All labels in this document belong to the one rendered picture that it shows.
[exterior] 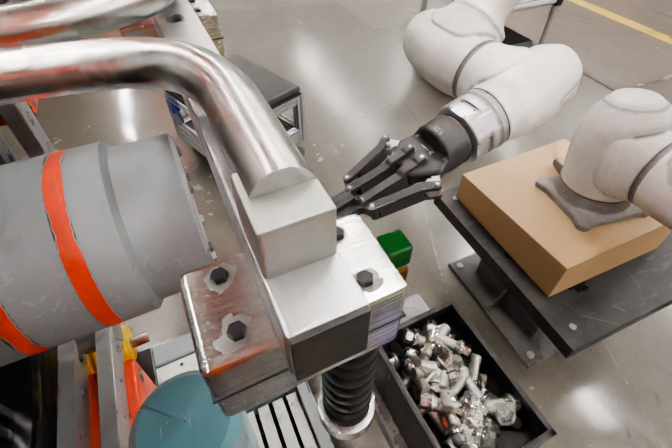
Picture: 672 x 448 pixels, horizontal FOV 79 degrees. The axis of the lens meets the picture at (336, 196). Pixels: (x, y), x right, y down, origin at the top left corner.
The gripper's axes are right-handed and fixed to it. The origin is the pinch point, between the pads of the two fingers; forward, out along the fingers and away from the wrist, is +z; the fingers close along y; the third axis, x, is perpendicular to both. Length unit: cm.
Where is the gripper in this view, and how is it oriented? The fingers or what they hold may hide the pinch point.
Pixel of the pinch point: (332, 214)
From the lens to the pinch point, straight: 54.0
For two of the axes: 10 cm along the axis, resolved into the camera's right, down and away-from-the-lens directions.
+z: -8.4, 5.3, -1.6
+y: 5.0, 6.1, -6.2
